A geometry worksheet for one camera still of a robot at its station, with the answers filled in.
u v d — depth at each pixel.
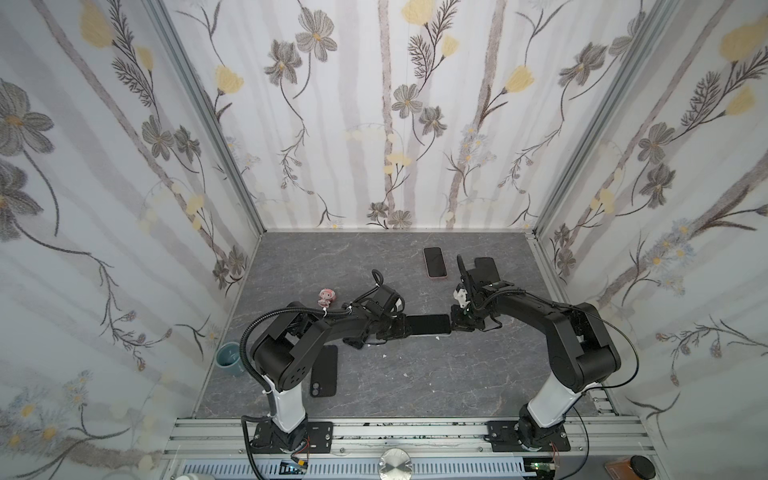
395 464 0.58
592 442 0.73
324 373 0.84
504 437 0.73
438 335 0.91
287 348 0.49
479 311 0.71
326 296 0.98
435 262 1.12
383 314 0.75
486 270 1.11
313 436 0.74
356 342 0.95
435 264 1.11
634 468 0.62
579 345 0.48
